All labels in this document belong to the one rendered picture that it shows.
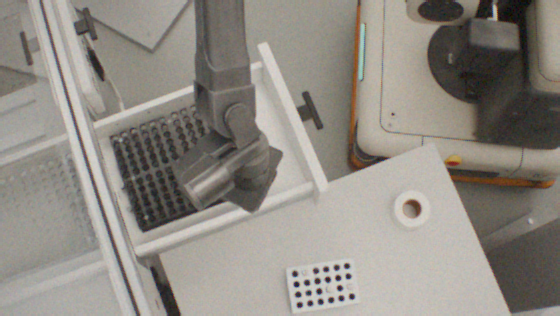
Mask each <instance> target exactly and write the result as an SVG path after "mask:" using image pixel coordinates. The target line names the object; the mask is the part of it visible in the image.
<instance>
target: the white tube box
mask: <svg viewBox="0 0 560 316"><path fill-rule="evenodd" d="M305 268H307V269H308V270H309V274H308V276H304V275H303V274H302V271H303V269H305ZM285 273H286V279H287V285H288V292H289V298H290V304H291V311H292V315H293V314H294V315H295V314H301V313H308V312H313V311H320V310H327V309H333V308H340V307H346V306H352V305H358V304H360V303H361V300H360V294H359V289H358V284H357V279H356V277H357V273H356V268H355V263H354V258H347V259H340V260H333V261H327V262H321V263H314V264H307V265H300V266H293V267H287V268H286V269H285ZM349 283H353V285H354V288H353V289H352V290H348V289H347V285H348V284H349ZM328 286H332V287H333V292H332V293H330V294H328V293H327V292H326V288H327V287H328Z"/></svg>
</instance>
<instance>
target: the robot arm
mask: <svg viewBox="0 0 560 316"><path fill-rule="evenodd" d="M194 12H195V23H196V34H195V40H196V52H195V55H194V65H195V77H196V78H194V79H193V84H194V96H195V104H194V107H195V111H196V113H197V115H198V116H199V117H200V118H201V119H204V120H205V121H206V122H207V123H208V124H210V125H211V126H212V127H213V128H214V129H213V130H212V131H211V132H209V133H208V134H206V135H205V136H203V137H202V138H200V139H198V140H197V141H196V142H197V144H196V145H195V146H194V147H192V148H191V149H190V150H188V151H187V152H186V153H185V154H184V155H183V156H182V157H180V158H179V159H178V160H176V161H175V162H174V163H173V164H172V167H171V169H172V172H173V174H174V175H175V178H176V180H177V181H178V184H179V185H180V186H181V188H182V190H183V191H184V193H185V194H186V196H187V197H189V199H190V202H191V203H192V204H193V205H194V207H195V208H196V209H197V210H198V211H200V210H201V209H203V208H204V207H206V206H207V205H210V204H211V203H213V202H214V201H216V200H217V199H220V200H223V201H225V202H226V201H228V202H230V203H232V204H234V205H236V206H238V207H240V208H242V209H243V210H244V211H246V212H248V213H250V214H254V213H255V212H257V211H258V210H259V208H260V206H261V204H262V203H263V202H264V200H265V198H266V196H267V192H268V191H269V189H270V187H271V185H272V184H273V182H274V180H275V178H276V176H277V170H276V169H277V167H278V165H279V163H280V161H281V159H282V158H283V152H282V151H281V150H279V149H277V148H275V147H273V146H270V145H269V142H268V139H267V137H266V135H265V134H264V132H263V131H261V130H260V129H259V128H258V126H257V124H256V122H255V118H256V85H254V84H253V83H252V75H251V61H250V56H249V53H248V49H247V40H246V29H245V10H244V0H194Z"/></svg>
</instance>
